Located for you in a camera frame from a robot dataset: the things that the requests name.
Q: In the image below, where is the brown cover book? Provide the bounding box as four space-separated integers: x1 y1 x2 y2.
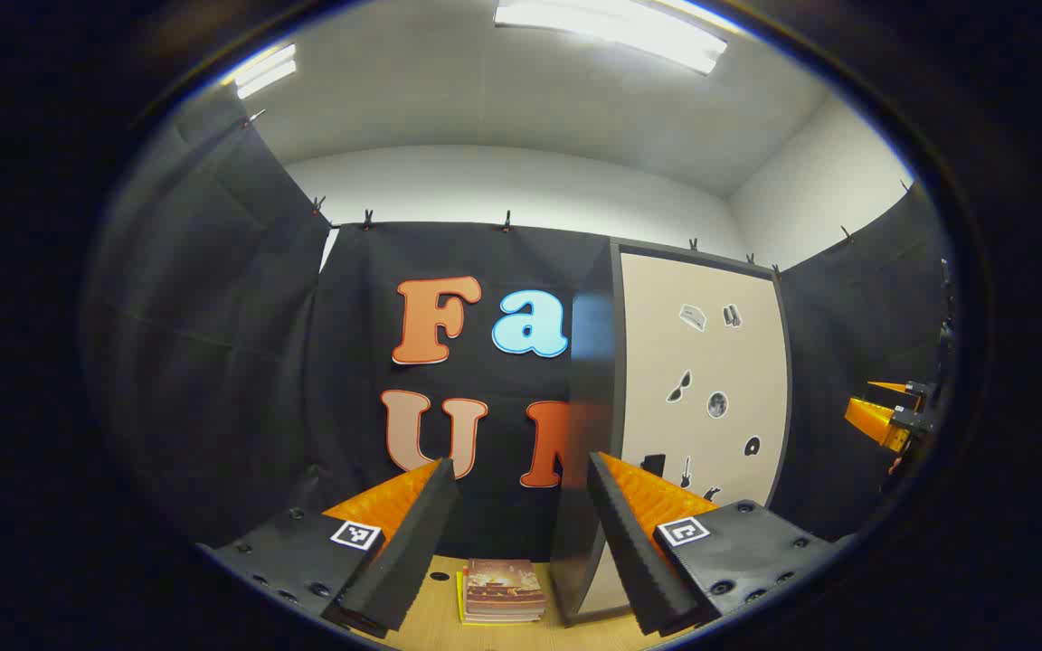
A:
464 558 547 611

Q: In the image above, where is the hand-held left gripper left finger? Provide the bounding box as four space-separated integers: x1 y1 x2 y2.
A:
195 458 461 639

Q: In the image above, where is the yellow green book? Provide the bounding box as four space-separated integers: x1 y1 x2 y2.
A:
455 570 547 626

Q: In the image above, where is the row of black cloth clips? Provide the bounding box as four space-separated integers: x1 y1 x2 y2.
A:
245 108 913 277

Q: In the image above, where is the beige cabinet door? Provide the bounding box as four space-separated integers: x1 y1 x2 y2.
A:
611 242 793 621

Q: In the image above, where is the grey cabinet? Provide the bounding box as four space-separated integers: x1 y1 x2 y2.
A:
548 237 793 627

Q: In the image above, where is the ceiling fluorescent light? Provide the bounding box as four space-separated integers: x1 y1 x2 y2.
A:
233 43 298 100
494 0 728 75

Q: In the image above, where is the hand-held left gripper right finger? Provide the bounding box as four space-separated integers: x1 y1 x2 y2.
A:
586 450 852 637

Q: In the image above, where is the black backdrop cloth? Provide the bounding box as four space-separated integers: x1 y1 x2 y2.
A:
82 86 956 580

